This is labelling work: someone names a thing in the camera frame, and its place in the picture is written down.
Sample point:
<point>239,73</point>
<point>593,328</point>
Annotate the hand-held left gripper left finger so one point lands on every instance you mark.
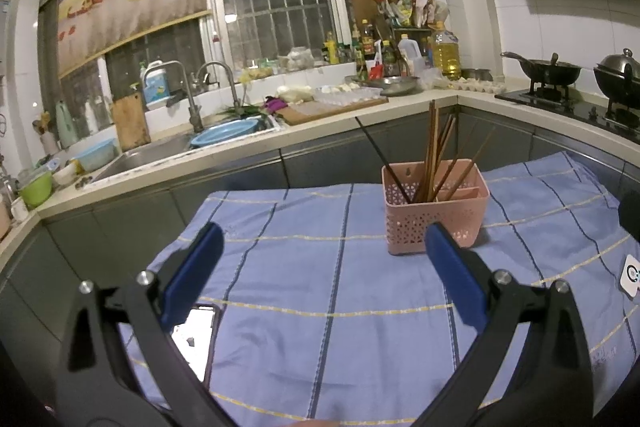
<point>192,272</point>

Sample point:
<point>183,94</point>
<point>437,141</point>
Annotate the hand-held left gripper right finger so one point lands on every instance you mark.
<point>455,272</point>

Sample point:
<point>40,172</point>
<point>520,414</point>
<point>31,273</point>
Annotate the pink perforated plastic basket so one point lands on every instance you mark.
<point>430,217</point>

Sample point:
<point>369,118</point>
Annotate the dark brown wooden chopstick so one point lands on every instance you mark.
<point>437,147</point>
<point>433,147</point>
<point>429,147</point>
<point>445,157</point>

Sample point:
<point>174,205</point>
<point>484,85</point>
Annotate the black chopstick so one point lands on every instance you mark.
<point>382,159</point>

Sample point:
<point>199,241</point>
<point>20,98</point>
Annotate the black smartphone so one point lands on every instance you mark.
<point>197,342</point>

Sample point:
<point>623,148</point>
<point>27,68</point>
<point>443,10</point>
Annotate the reddish brown chopstick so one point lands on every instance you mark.
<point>472,162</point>

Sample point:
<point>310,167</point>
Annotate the steel sink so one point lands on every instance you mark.
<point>135,157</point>

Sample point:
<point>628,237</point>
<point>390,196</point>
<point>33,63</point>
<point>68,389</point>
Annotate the blue checked tablecloth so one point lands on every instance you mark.
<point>325,307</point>

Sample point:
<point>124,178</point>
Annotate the blue plastic basin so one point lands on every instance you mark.
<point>225,134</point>

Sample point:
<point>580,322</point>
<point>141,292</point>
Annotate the upright wooden cutting board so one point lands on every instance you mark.
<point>131,122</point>

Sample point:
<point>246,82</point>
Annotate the green onions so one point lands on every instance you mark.
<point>240,111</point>

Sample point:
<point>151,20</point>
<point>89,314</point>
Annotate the green plastic bowl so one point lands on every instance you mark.
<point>36,192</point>

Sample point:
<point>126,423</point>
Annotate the white cloth tag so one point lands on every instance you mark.
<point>631,276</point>

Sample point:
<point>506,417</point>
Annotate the angular steel faucet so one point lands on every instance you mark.
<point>187,92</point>

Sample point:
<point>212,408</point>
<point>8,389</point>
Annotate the dark object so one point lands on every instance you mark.
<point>631,214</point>

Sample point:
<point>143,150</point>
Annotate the purple vegetable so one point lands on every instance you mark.
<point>275,106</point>

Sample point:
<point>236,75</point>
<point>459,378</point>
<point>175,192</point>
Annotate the egg carton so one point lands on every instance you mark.
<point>477,86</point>

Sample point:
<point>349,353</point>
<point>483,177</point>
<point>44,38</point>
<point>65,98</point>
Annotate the blue label detergent bottle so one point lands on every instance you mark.
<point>156,87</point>

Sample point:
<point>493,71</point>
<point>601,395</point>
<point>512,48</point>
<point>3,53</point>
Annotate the tall curved steel faucet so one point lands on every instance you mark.
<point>225,82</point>

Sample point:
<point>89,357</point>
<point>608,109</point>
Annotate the pale green bottle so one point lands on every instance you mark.
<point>65,127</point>

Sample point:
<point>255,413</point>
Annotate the steel mixing bowl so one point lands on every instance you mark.
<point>394,84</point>

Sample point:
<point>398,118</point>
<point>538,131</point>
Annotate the black gas stove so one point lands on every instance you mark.
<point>565,104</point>

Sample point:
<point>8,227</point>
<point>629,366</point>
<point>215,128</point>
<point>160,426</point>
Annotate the white food pile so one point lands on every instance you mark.
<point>295,94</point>

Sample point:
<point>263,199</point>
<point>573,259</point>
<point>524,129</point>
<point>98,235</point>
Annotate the flat wooden cutting board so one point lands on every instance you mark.
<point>330,109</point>

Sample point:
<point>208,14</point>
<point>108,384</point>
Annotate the clear plastic food tray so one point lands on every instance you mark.
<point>350,93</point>

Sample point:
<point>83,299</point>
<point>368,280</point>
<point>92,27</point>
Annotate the large cooking oil bottle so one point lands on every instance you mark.
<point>446,54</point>

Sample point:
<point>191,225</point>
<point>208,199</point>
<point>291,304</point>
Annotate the black wok with ladle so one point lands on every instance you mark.
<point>547,71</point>

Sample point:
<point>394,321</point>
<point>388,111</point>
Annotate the white plastic jug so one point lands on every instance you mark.
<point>410,54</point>

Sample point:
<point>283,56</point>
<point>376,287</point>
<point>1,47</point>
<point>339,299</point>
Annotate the dark sauce bottle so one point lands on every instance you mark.
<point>368,39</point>

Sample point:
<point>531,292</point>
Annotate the yellow bottle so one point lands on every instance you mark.
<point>331,49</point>

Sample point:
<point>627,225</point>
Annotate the black wok with lid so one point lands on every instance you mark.
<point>620,74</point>

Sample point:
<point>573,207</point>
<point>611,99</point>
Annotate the shelf of seasoning packets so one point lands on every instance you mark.
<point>412,12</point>

